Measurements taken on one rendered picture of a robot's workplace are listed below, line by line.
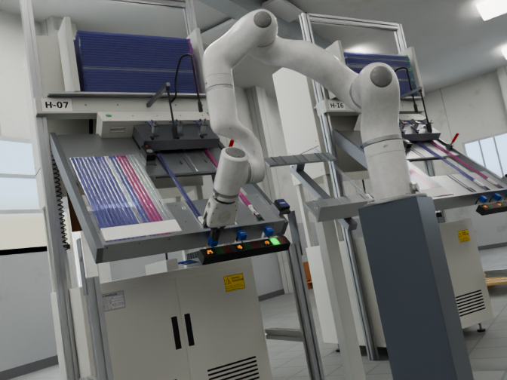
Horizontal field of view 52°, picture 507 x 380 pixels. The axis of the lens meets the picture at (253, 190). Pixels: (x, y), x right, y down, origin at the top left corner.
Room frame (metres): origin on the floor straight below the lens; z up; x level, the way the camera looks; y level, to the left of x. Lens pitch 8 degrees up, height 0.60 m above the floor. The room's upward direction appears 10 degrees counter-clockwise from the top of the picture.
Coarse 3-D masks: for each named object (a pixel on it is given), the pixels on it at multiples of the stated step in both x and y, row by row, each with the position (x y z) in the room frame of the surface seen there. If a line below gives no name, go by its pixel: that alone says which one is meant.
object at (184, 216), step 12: (168, 204) 1.81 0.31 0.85; (180, 204) 1.83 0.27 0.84; (204, 204) 1.86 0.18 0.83; (240, 204) 1.92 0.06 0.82; (252, 204) 1.94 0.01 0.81; (264, 204) 1.96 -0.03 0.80; (180, 216) 1.77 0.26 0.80; (192, 216) 1.79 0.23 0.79; (240, 216) 1.86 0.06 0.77; (252, 216) 1.88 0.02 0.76; (264, 216) 1.90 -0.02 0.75; (276, 216) 1.92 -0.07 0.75; (96, 228) 1.61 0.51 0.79; (192, 228) 1.74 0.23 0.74
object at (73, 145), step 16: (64, 144) 1.93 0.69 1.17; (80, 144) 1.96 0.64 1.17; (96, 144) 1.99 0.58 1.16; (112, 144) 2.02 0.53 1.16; (128, 144) 2.05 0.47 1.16; (176, 160) 2.05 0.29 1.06; (192, 160) 2.08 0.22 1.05; (208, 160) 2.11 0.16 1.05; (160, 176) 2.01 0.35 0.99; (176, 176) 2.04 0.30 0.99
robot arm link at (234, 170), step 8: (224, 152) 1.50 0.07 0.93; (232, 152) 1.50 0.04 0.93; (240, 152) 1.52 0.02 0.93; (224, 160) 1.49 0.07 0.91; (232, 160) 1.48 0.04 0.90; (240, 160) 1.49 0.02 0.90; (224, 168) 1.51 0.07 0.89; (232, 168) 1.50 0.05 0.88; (240, 168) 1.51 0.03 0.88; (248, 168) 1.54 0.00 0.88; (216, 176) 1.55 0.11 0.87; (224, 176) 1.52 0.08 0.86; (232, 176) 1.52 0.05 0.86; (240, 176) 1.53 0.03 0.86; (248, 176) 1.55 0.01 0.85; (216, 184) 1.56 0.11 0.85; (224, 184) 1.54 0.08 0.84; (232, 184) 1.54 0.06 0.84; (240, 184) 1.56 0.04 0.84; (224, 192) 1.55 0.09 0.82; (232, 192) 1.56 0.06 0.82
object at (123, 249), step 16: (240, 224) 1.79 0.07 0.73; (256, 224) 1.81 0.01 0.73; (272, 224) 1.86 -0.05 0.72; (128, 240) 1.58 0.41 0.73; (144, 240) 1.60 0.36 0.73; (160, 240) 1.63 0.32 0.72; (176, 240) 1.67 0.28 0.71; (192, 240) 1.71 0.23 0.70; (224, 240) 1.79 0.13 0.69; (112, 256) 1.58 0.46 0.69; (128, 256) 1.62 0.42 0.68
